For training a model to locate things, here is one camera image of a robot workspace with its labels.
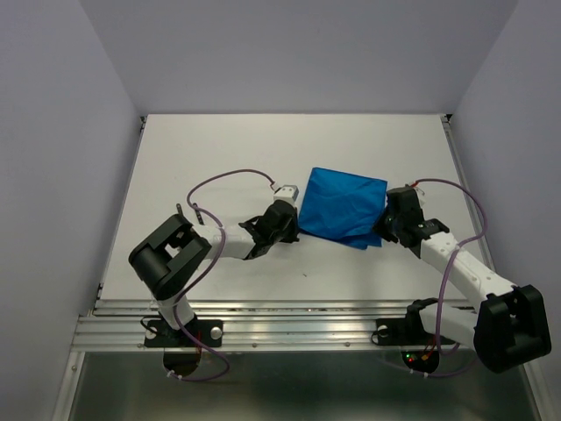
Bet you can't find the blue satin napkin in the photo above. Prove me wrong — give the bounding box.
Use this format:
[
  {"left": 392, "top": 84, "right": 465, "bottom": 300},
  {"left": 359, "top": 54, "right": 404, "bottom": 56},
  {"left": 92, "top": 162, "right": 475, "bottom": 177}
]
[{"left": 298, "top": 167, "right": 387, "bottom": 250}]

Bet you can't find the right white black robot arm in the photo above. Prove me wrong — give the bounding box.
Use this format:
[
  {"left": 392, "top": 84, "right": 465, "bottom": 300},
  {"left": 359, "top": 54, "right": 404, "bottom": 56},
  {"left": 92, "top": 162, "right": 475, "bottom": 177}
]
[{"left": 371, "top": 185, "right": 551, "bottom": 375}]

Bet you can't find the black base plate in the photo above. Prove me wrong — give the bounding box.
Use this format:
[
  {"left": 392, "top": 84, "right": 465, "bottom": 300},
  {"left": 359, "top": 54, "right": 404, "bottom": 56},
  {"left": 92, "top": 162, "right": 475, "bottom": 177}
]
[
  {"left": 140, "top": 318, "right": 224, "bottom": 348},
  {"left": 371, "top": 318, "right": 434, "bottom": 346}
]

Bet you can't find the aluminium frame rail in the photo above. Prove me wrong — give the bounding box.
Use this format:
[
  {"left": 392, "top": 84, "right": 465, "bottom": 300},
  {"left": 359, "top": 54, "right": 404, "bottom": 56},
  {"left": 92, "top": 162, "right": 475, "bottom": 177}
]
[{"left": 53, "top": 114, "right": 552, "bottom": 420}]

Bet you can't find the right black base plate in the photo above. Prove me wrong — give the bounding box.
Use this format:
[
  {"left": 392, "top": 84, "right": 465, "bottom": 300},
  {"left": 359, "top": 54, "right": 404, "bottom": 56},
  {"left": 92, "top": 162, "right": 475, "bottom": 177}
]
[{"left": 371, "top": 318, "right": 434, "bottom": 346}]

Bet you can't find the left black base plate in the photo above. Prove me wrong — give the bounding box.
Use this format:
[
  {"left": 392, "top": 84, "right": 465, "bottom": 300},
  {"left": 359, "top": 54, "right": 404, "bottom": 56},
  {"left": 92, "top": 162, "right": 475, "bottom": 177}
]
[{"left": 140, "top": 318, "right": 224, "bottom": 348}]

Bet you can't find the silver fork black handle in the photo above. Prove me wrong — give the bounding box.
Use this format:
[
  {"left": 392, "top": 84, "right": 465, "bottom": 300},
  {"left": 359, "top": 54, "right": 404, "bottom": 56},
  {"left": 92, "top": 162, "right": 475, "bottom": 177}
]
[{"left": 192, "top": 203, "right": 205, "bottom": 225}]

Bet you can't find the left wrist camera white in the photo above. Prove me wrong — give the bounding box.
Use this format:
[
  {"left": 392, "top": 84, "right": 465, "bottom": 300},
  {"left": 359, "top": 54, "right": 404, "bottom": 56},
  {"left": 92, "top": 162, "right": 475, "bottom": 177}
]
[{"left": 270, "top": 182, "right": 299, "bottom": 207}]

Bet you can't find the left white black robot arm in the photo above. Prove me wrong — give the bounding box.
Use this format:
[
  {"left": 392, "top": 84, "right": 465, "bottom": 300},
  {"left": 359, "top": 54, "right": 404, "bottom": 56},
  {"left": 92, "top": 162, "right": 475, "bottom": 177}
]
[{"left": 128, "top": 199, "right": 298, "bottom": 346}]

